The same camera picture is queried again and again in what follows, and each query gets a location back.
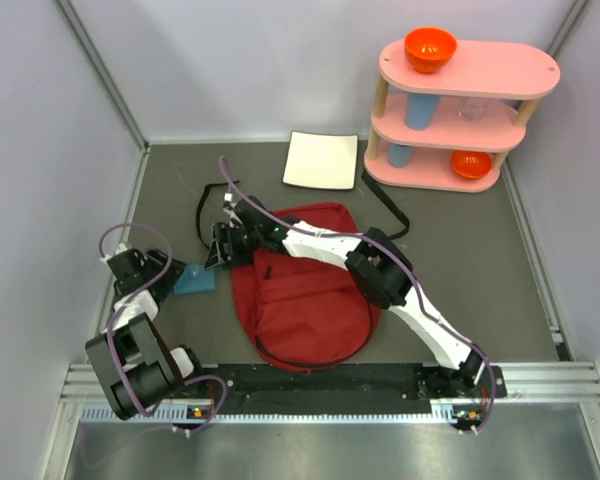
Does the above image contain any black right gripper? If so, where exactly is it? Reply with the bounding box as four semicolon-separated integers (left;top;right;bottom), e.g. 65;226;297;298
205;224;263;273

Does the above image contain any blue snap wallet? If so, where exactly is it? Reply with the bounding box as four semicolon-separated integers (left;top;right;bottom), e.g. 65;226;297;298
173;264;216;295

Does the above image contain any red student backpack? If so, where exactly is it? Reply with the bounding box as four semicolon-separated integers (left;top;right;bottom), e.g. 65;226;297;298
228;202;381;372

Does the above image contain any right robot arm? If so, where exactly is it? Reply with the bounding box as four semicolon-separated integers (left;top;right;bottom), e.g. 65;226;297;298
205;194;495;396

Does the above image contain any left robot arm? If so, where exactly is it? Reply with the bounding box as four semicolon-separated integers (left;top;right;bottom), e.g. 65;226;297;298
85;243;207;420

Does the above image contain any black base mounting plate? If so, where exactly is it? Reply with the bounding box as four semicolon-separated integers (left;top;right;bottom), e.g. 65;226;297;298
203;363;507;415

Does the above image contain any blue cup bottom shelf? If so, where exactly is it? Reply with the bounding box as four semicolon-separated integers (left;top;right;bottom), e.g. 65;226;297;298
388;143;413;168

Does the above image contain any blue cup shelf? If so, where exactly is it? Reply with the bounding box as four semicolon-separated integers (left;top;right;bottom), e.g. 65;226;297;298
405;93;440;130
388;143;413;168

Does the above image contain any blue cup middle shelf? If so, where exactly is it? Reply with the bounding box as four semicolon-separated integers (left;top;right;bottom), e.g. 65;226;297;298
405;93;440;130

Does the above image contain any pink three-tier shelf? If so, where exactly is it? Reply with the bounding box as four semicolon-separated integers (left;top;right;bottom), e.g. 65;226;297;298
364;40;561;193

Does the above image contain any orange bowl bottom shelf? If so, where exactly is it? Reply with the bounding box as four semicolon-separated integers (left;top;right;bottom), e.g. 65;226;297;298
451;150;493;180

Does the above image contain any orange bowl shelf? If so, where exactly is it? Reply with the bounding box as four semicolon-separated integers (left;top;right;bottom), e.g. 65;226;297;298
451;150;493;180
404;27;457;74

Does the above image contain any clear glass cup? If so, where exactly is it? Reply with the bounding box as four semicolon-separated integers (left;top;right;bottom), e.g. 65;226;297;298
458;97;490;121

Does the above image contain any orange bowl top shelf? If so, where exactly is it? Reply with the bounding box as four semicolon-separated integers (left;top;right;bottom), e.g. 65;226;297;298
404;27;457;74

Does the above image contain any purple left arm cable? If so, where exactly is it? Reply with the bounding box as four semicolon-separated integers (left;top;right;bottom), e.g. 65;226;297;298
97;222;229;436

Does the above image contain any slotted cable duct rail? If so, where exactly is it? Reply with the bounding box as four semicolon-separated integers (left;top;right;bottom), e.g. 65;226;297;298
79;397;486;425

